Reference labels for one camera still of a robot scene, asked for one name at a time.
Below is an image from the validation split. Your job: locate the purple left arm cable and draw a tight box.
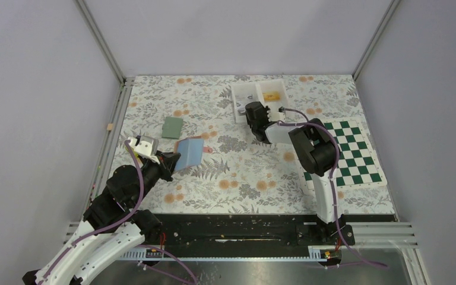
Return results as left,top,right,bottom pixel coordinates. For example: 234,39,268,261
35,140,200,285

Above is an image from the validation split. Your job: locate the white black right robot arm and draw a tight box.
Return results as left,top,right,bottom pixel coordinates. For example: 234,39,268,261
245,102,350,247

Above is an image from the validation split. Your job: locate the green white chessboard mat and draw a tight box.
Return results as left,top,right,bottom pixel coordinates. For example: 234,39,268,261
302,119,388,192

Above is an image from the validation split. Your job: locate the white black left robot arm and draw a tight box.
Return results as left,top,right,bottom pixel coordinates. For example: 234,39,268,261
22,151,181,284

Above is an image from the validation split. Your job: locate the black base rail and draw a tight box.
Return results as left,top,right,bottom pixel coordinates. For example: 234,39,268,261
130,210,355,259

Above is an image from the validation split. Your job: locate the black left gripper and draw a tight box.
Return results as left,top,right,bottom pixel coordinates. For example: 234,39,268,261
131,150,181,207

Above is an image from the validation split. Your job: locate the gold credit card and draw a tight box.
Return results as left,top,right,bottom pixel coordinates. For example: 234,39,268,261
262,91,281,102

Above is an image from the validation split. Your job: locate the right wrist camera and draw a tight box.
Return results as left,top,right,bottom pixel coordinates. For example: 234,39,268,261
267,107,287,122

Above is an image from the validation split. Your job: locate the white two-compartment plastic bin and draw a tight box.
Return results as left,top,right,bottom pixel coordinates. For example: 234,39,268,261
230,79,289,124

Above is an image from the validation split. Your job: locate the white VIP credit card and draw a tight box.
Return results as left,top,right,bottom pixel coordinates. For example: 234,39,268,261
235,94,255,115

